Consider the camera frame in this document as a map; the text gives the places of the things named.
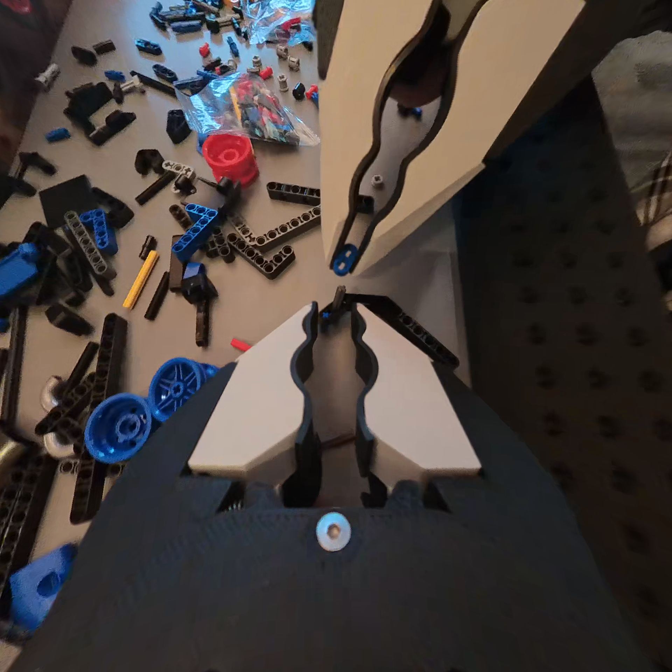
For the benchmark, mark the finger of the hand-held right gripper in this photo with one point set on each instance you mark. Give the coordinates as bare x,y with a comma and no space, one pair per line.
351,78
498,78

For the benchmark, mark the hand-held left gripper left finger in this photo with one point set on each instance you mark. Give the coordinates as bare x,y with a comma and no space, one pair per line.
246,420

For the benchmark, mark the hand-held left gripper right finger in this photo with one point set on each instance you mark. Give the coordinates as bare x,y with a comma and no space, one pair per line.
425,420

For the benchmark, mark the black bent long beam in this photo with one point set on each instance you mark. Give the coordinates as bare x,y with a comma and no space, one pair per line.
414,328

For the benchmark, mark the clear plastic bag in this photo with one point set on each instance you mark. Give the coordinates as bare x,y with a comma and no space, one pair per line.
278,21

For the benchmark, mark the clear bag of mixed parts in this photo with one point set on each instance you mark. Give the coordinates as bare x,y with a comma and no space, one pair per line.
241,110

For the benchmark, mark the pile of black toy beams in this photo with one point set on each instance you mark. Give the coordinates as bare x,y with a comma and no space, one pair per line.
99,341

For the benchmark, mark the small blue thin link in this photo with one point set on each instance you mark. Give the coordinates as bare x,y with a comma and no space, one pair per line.
345,259

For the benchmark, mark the blue curved panel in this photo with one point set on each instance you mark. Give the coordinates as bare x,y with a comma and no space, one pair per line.
42,588

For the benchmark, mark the red axle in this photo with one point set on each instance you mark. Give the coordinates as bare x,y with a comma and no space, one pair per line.
240,344

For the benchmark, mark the blue spoked toy wheel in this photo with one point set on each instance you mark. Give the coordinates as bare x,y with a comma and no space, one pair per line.
176,388

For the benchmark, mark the scattered red grey connectors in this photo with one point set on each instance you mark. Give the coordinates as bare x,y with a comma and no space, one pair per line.
273,68

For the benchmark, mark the brown axle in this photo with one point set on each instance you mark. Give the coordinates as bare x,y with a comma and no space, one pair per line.
338,440

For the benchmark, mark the black T-shaped axle piece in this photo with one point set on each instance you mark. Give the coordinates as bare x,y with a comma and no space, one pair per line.
201,309

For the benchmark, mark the blue toy wheel hub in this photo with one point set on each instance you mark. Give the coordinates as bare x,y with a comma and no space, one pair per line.
118,428

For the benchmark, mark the black dimpled pad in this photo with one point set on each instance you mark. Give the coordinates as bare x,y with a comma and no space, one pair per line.
551,367

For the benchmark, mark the red toy wheel hub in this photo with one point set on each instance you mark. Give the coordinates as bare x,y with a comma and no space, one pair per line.
228,157

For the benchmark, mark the short black axle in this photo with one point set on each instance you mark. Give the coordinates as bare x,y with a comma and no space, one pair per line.
156,296
155,188

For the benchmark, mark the small blue connector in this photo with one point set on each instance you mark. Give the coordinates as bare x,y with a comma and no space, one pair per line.
193,271

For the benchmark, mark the black hinged panel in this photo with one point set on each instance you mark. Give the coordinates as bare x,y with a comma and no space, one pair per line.
228,197

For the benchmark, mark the person's plaid shirt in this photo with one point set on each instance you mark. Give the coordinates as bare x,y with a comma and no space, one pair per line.
653,199

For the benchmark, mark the short yellow axle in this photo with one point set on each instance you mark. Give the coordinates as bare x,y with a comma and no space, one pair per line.
140,279

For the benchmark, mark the black curved slope piece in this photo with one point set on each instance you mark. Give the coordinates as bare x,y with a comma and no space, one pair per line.
178,126

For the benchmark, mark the grey curved tube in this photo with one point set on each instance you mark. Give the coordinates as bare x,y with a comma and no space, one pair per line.
59,445
52,393

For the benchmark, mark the blue angled beam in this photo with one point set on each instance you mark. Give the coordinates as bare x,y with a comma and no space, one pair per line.
194,233

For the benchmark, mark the light grey cross-hole L-beam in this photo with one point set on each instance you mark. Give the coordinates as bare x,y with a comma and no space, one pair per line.
178,169

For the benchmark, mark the long black axle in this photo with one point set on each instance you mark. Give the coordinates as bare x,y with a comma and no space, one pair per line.
155,84

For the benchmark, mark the dark grey L-beam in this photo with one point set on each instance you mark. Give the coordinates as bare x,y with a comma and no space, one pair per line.
149,161

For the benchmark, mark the grey connector pin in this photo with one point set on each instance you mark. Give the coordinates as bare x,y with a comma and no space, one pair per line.
47,77
131,84

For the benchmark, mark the grey seven-hole beam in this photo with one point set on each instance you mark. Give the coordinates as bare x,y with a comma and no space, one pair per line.
89,244

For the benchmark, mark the black curved panel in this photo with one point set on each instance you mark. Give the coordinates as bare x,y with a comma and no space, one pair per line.
13,454

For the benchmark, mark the small blue L-beam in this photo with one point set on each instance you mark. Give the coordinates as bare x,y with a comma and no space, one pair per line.
99,231

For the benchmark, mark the black beam with blue pin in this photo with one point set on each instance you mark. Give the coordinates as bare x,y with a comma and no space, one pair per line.
97,113

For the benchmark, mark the black flat square tile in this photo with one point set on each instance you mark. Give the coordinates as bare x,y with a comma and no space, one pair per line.
68,202

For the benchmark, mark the blue connector pin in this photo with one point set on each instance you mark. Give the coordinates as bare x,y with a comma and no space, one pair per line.
57,135

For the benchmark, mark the black toy set box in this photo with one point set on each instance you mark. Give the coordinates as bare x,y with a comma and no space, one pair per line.
26,52

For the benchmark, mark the black bent crank piece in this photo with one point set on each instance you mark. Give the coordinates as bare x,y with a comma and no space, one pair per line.
34,165

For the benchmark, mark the blue fender bracket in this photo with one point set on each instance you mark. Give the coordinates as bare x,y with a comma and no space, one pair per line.
18,273

